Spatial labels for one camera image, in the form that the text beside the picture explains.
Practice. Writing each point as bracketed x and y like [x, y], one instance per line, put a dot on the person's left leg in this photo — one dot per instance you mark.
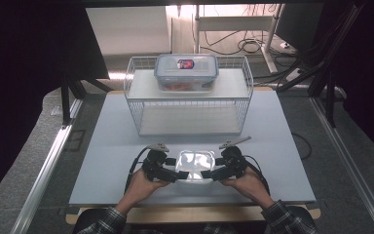
[87, 216]

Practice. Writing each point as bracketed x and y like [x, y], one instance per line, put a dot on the clear rectangular lidded food container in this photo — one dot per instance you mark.
[185, 73]

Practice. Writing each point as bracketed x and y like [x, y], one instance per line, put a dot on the light grey table mat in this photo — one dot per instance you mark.
[104, 156]

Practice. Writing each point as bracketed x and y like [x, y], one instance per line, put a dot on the black metal stand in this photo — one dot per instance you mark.
[330, 97]
[66, 104]

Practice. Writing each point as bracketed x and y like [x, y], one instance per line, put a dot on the wooden table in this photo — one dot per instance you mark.
[194, 214]

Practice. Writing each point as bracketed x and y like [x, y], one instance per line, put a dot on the white desk frame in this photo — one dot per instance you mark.
[233, 23]

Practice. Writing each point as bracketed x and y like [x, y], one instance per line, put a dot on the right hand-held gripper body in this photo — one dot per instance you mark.
[233, 161]

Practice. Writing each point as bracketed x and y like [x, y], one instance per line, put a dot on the white panel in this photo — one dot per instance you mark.
[128, 31]

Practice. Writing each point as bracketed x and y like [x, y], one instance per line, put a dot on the dark monitor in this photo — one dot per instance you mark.
[300, 26]

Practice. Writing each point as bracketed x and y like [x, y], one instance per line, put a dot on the white square container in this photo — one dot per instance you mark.
[193, 164]

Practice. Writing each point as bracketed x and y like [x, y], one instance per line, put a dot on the dark curtain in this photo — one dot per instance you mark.
[22, 65]
[370, 81]

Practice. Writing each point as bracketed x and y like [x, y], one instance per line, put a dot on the white power strip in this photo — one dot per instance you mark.
[294, 74]

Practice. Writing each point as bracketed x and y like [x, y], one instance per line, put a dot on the person's right hand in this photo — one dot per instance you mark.
[248, 188]

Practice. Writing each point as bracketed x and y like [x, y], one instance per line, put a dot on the aluminium rail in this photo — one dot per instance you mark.
[347, 162]
[45, 165]

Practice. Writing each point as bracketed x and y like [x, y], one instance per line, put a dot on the dark floor plate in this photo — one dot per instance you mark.
[76, 140]

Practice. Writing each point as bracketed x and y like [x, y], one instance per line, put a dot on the person's left hand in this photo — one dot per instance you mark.
[139, 190]

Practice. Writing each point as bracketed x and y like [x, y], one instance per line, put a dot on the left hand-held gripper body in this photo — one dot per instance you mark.
[154, 161]

